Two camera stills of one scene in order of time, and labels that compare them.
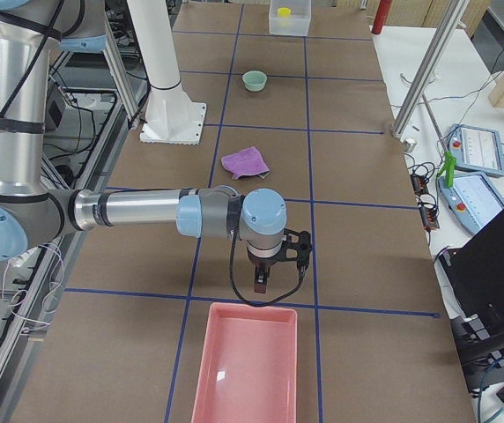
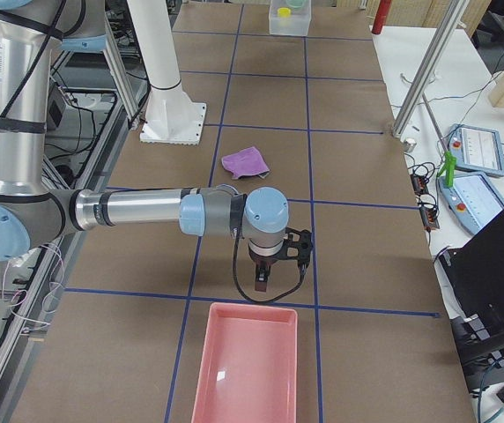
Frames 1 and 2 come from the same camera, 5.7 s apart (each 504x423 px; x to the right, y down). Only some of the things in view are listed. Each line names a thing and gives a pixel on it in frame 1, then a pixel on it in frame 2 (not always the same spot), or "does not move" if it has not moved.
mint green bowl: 255,80 -> 295,3
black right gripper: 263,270 does not move
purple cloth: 246,162 does not move
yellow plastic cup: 284,11 does not move
